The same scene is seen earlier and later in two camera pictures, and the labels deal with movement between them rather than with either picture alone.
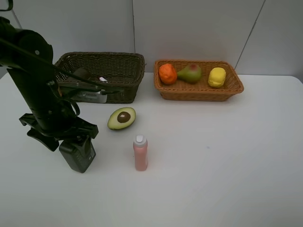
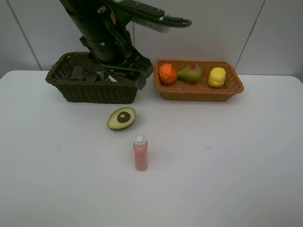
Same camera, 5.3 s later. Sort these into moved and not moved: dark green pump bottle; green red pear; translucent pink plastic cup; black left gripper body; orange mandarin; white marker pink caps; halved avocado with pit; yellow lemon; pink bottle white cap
Moved: dark green pump bottle; translucent pink plastic cup; black left gripper body; white marker pink caps
Not moved: halved avocado with pit; yellow lemon; orange mandarin; pink bottle white cap; green red pear
